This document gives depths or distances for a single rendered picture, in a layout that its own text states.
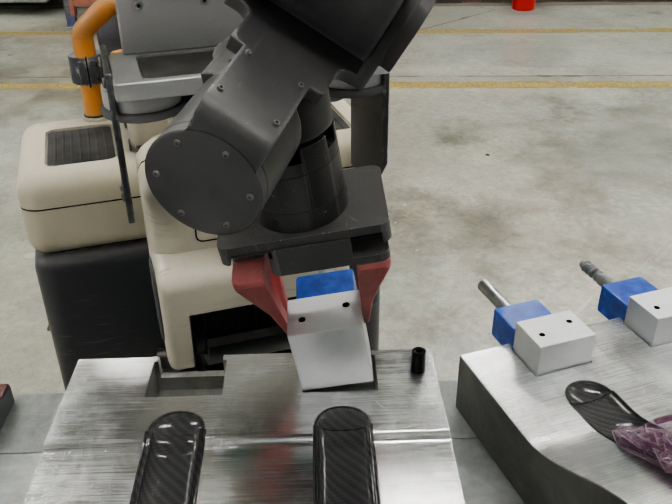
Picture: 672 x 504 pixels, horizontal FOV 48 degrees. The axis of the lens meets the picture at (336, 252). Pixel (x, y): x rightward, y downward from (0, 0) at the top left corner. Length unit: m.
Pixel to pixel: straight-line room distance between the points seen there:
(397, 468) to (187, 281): 0.43
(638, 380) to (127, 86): 0.47
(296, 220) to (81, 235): 0.73
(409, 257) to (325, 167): 2.02
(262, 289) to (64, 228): 0.70
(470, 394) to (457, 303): 1.61
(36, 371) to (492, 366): 1.63
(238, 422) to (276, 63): 0.25
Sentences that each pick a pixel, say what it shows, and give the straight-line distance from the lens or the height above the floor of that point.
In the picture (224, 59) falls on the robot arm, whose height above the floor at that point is 1.13.
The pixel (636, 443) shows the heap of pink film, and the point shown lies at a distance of 0.54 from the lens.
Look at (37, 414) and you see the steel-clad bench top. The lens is 0.70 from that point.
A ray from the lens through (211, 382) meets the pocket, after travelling 0.58.
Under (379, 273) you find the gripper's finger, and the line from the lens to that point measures 0.46.
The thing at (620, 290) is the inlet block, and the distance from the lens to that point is 0.71.
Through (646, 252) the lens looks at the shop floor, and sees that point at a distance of 2.63.
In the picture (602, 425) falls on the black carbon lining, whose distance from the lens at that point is 0.59.
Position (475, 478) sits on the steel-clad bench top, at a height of 0.80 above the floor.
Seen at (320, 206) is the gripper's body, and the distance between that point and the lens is 0.43.
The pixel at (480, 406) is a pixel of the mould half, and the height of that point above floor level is 0.83.
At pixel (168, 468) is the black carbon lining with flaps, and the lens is 0.51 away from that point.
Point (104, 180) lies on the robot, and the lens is 1.11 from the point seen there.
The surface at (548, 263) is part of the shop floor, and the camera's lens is 2.48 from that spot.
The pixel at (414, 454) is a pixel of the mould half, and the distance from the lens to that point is 0.50.
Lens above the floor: 1.24
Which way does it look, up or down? 30 degrees down
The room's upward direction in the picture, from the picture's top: 1 degrees counter-clockwise
